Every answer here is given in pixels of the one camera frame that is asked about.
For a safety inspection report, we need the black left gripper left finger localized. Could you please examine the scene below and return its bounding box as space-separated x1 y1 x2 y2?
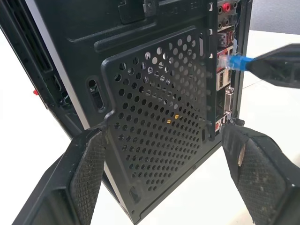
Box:
12 127 108 225

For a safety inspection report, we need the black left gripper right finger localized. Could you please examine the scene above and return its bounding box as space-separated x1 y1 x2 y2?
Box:
221 123 300 225

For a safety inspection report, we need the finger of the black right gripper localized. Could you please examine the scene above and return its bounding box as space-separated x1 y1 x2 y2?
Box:
245 43 300 89

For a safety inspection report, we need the blue ethernet cable plug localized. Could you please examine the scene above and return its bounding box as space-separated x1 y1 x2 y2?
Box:
217 54 254 72

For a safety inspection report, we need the black computer tower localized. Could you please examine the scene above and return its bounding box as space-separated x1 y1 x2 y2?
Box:
0 0 253 224

